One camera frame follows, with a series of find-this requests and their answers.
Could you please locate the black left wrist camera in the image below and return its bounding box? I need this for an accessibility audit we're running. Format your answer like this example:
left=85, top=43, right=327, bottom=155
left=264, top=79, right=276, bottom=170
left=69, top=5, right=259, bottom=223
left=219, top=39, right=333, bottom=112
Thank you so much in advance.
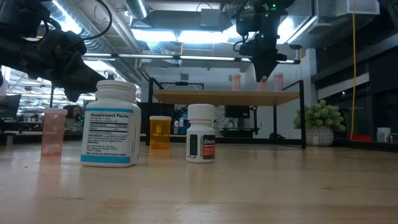
left=37, top=29, right=88, bottom=63

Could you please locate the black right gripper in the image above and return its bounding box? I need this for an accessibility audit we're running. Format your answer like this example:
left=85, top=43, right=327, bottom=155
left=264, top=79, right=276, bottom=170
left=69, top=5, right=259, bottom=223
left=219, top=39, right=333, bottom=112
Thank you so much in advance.
left=238, top=37, right=289, bottom=83

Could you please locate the wooden shelf black metal frame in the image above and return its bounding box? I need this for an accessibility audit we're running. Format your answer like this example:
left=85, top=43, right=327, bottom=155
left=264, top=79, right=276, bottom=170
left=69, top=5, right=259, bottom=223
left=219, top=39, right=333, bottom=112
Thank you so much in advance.
left=145, top=77, right=307, bottom=149

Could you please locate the pale pink pill vial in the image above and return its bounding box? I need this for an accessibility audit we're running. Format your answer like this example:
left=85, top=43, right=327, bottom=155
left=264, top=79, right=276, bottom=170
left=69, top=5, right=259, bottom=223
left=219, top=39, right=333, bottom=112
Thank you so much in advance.
left=40, top=108, right=68, bottom=156

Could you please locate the small white Excedrin bottle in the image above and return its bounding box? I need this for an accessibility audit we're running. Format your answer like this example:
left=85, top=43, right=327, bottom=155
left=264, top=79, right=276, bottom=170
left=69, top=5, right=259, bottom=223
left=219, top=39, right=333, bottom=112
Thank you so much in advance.
left=185, top=104, right=216, bottom=164

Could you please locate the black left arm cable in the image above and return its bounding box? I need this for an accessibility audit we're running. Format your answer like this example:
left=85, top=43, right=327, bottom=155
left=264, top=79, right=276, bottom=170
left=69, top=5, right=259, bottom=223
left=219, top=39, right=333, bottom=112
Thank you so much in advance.
left=81, top=0, right=113, bottom=41

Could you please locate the large white blue-striped supplement bottle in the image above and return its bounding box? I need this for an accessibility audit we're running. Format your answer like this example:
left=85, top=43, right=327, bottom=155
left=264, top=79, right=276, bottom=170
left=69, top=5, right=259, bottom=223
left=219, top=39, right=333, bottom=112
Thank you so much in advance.
left=80, top=80, right=142, bottom=168

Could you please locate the silver ventilation duct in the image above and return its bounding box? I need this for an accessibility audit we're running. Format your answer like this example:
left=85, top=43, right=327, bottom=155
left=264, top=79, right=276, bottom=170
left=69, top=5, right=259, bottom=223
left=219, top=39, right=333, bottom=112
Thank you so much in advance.
left=124, top=0, right=150, bottom=20

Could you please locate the large amber pill vial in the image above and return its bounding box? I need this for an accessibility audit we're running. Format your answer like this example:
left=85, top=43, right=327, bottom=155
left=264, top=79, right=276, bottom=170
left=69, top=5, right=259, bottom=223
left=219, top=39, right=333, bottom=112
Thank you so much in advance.
left=149, top=116, right=172, bottom=151

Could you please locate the long ceiling light strip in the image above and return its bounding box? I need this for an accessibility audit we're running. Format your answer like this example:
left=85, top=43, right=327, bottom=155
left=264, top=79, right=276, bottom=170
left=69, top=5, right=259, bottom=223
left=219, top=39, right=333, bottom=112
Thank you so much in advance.
left=82, top=52, right=302, bottom=65

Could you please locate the purple pill vial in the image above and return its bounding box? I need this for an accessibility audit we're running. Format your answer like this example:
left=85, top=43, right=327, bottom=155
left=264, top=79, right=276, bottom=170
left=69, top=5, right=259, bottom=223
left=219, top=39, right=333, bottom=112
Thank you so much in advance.
left=274, top=73, right=284, bottom=92

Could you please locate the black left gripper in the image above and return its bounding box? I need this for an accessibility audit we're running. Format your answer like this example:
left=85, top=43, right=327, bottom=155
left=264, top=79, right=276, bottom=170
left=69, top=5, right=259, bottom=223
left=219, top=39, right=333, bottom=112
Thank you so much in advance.
left=0, top=36, right=107, bottom=103

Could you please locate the person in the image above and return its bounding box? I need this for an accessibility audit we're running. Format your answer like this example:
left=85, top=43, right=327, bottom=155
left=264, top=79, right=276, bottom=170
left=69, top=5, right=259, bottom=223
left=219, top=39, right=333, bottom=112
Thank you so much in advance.
left=173, top=107, right=189, bottom=136
left=63, top=105, right=85, bottom=132

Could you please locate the yellow hanging cable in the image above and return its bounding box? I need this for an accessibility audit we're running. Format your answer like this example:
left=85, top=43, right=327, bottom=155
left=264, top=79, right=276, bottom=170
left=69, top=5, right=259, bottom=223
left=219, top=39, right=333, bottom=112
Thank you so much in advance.
left=349, top=0, right=357, bottom=140

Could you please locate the red box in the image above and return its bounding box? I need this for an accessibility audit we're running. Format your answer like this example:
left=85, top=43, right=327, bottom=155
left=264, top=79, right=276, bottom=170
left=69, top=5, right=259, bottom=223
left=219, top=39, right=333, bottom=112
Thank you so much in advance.
left=350, top=134, right=373, bottom=142

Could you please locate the green succulent in patterned pot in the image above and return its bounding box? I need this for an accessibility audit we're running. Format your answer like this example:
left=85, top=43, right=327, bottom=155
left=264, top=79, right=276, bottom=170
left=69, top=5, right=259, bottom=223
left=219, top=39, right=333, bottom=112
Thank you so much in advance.
left=293, top=99, right=346, bottom=147

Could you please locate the black monitor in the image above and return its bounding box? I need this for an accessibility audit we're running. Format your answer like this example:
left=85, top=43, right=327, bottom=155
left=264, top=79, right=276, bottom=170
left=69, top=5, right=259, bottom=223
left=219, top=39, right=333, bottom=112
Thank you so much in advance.
left=224, top=105, right=251, bottom=119
left=0, top=94, right=22, bottom=121

